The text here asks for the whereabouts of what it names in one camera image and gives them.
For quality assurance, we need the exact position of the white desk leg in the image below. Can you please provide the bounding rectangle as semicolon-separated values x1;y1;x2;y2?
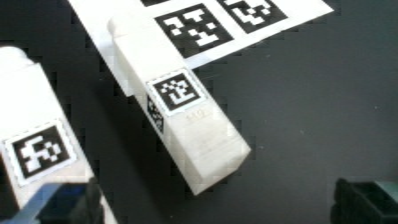
0;46;94;208
108;14;251;194

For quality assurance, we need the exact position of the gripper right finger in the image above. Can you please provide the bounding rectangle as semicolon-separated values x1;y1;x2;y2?
330;179;398;224

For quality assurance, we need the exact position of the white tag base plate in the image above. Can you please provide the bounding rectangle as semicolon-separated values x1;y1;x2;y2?
68;0;332;95

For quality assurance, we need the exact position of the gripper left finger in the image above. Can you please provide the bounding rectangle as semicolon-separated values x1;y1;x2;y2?
0;179;105;224

